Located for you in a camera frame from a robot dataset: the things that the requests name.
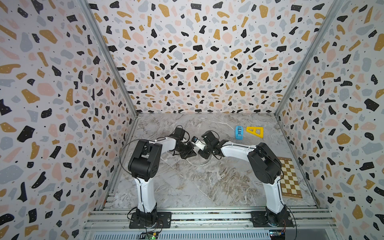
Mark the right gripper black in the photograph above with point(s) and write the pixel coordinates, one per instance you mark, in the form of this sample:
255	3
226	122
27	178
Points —
202	154

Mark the aluminium rail frame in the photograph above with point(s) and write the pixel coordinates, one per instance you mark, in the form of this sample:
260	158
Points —
311	223

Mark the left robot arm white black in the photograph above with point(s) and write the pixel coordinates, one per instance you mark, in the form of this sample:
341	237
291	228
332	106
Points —
144	165

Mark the yellow triangular plastic piece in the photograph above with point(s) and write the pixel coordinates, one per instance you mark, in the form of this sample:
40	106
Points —
256	131

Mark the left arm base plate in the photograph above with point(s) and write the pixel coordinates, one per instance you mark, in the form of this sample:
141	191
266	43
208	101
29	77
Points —
160	220

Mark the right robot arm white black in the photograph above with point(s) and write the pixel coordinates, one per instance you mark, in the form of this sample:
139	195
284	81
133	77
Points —
266	167

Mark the wooden checkerboard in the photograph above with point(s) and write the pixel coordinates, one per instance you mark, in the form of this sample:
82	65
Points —
289	180

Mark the white vent grille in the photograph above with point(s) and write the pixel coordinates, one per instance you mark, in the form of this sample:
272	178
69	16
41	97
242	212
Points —
187	235

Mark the blue tape dispenser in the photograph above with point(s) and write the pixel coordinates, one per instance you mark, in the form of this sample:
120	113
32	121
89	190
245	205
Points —
239	133

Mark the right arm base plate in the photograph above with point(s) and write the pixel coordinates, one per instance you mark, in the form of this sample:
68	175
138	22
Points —
264	219

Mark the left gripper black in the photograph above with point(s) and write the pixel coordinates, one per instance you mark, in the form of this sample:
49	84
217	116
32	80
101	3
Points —
191	152

